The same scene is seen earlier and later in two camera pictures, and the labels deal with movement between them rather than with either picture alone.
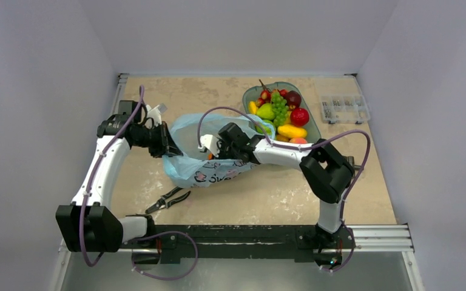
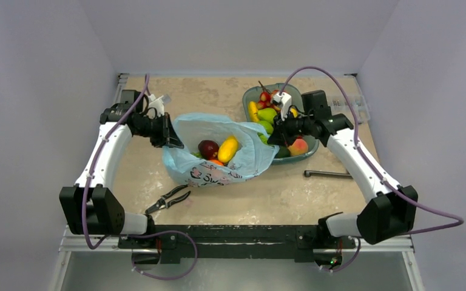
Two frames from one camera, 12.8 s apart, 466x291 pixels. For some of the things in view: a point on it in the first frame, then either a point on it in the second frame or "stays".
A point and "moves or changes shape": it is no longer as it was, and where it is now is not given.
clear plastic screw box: (344, 109) stays
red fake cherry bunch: (266, 94) stays
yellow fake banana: (253, 107) stays
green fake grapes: (280, 108) moves or changes shape
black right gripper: (220, 145) to (282, 127)
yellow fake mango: (291, 131) moves or changes shape
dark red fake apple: (293, 99) moves or changes shape
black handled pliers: (163, 203) stays
